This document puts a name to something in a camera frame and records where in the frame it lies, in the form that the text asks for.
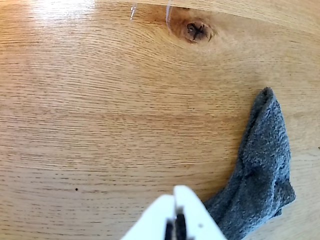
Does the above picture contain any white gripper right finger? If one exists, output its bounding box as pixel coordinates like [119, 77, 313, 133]
[173, 185, 227, 240]

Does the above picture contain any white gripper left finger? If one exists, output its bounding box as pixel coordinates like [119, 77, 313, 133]
[120, 194, 176, 240]

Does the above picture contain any grey fuzzy sock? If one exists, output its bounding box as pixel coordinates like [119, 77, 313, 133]
[203, 86, 297, 240]

